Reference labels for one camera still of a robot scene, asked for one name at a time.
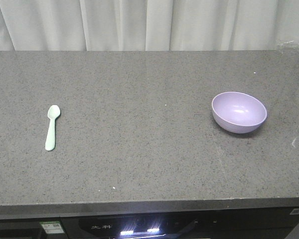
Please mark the black built-in dishwasher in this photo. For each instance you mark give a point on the black built-in dishwasher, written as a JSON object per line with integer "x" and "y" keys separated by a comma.
{"x": 35, "y": 226}

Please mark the mint green plastic spoon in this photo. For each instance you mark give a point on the mint green plastic spoon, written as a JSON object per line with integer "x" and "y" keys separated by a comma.
{"x": 53, "y": 113}

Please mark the purple plastic bowl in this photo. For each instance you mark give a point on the purple plastic bowl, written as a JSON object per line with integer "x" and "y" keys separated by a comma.
{"x": 238, "y": 112}

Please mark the black disinfection cabinet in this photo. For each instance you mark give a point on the black disinfection cabinet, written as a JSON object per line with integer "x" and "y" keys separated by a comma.
{"x": 258, "y": 223}

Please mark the white curtain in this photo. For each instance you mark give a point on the white curtain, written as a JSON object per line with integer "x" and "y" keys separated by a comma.
{"x": 148, "y": 25}

